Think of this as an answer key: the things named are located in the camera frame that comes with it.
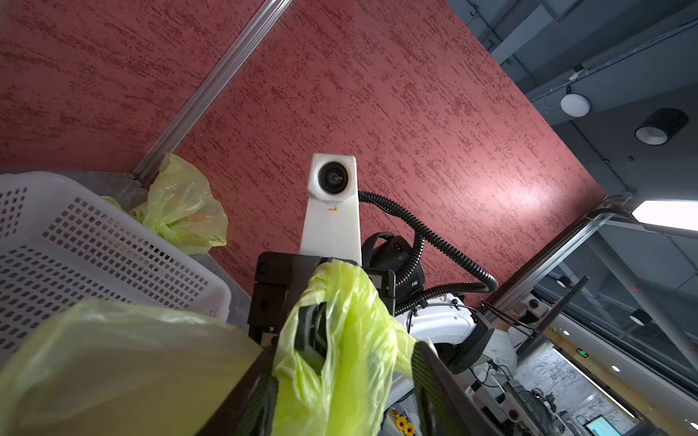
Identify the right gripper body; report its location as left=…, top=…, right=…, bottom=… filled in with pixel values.
left=247, top=250, right=397, bottom=347

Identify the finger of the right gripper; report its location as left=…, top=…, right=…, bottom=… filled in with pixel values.
left=294, top=303, right=328, bottom=374

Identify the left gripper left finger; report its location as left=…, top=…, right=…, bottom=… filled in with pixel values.
left=196, top=346, right=278, bottom=436

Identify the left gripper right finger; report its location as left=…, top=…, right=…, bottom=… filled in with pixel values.
left=411, top=342, right=503, bottom=436

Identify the green avocado print bag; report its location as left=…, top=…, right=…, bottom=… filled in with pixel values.
left=1, top=261, right=416, bottom=435

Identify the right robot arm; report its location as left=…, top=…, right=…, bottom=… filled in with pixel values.
left=248, top=192, right=498, bottom=374

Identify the white plastic basket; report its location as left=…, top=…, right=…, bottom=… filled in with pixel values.
left=1, top=172, right=231, bottom=363

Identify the bright ceiling light panel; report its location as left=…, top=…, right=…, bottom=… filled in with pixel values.
left=633, top=200, right=698, bottom=232

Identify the white round ceiling lamp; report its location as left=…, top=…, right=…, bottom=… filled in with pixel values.
left=560, top=93, right=591, bottom=118

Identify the black cylinder ceiling lamp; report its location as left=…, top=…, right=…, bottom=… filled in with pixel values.
left=634, top=108, right=689, bottom=146

